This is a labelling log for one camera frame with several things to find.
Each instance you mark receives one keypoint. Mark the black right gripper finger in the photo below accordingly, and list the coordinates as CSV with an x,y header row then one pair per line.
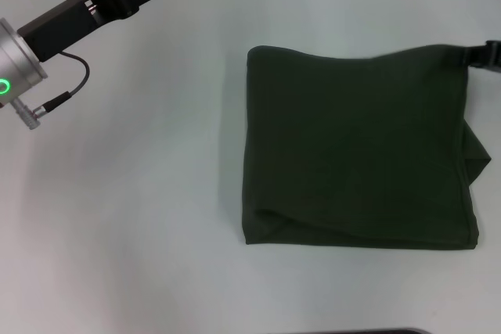
x,y
477,56

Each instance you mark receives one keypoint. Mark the dark green FREE T-shirt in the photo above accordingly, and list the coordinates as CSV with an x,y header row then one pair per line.
x,y
352,154

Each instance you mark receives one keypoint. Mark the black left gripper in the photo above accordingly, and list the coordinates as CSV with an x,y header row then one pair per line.
x,y
74,21

